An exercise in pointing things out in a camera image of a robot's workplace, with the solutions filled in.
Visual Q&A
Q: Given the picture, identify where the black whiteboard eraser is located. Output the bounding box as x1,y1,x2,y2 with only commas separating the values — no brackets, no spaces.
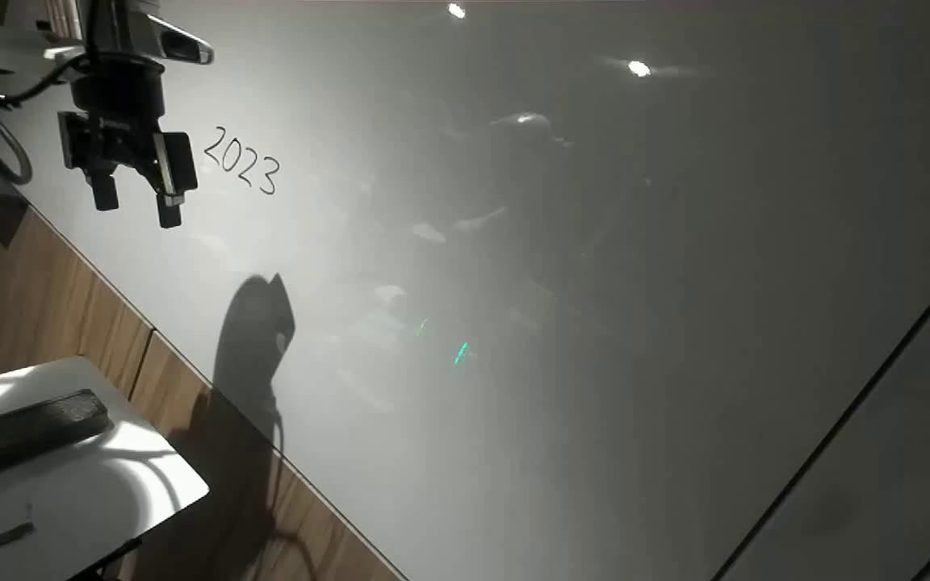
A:
0,390,109,472

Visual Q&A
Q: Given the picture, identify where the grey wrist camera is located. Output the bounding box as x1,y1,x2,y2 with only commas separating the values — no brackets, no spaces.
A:
151,17,212,64

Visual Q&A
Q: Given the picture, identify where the large white whiteboard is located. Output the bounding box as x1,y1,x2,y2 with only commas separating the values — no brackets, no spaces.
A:
17,0,930,581

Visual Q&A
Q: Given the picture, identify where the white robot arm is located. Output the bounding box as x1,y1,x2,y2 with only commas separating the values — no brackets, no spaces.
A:
0,0,212,228

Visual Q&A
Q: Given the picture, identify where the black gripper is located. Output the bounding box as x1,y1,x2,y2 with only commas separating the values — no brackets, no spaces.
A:
59,0,196,228

